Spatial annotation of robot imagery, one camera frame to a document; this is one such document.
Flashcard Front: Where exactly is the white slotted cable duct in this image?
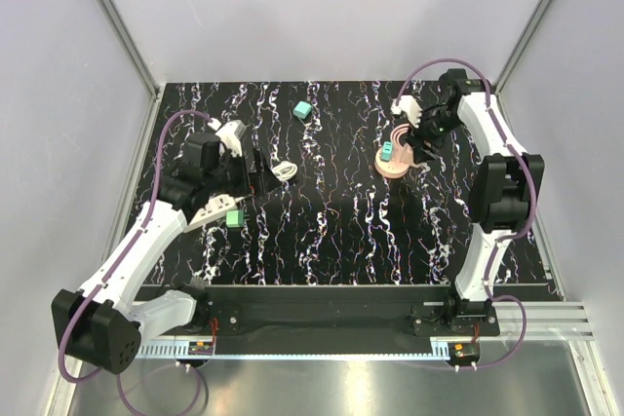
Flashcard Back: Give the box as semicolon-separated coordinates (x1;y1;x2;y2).
136;340;215;359

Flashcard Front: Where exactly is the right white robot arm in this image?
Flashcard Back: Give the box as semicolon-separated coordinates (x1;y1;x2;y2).
391;60;545;338

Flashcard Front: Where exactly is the white power strip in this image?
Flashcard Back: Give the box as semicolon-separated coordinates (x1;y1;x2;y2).
184;194;242;233

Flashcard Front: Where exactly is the pink coiled cord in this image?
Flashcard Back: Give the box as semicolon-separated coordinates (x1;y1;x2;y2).
389;126;418;149

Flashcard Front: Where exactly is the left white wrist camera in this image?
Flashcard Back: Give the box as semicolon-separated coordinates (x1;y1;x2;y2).
215;120;246;157

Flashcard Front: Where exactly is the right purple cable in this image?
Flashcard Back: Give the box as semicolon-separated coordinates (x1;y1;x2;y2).
397;57;540;368

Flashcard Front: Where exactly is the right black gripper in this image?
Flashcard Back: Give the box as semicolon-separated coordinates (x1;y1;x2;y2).
402;107;461;165

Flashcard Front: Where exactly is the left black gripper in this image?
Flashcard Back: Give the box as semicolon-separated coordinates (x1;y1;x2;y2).
205;147;281;197

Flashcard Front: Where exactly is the pink round power socket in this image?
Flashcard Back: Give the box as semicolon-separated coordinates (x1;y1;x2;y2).
374;146;414;179

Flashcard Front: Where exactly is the black marbled mat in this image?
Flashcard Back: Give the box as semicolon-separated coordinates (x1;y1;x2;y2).
134;81;480;285

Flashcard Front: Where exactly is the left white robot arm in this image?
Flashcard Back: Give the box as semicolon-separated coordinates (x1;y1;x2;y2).
51;122;297;382

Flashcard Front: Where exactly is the teal charger on mat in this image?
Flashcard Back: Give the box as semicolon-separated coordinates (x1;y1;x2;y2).
292;101;312;120

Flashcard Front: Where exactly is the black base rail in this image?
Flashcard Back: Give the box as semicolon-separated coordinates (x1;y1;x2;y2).
164;285;500;359

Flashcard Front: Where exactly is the teal USB charger plug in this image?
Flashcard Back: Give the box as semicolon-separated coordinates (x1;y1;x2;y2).
379;141;394;163

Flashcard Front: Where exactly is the green plug adapter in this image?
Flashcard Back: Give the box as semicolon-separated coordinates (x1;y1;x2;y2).
225;209;246;229

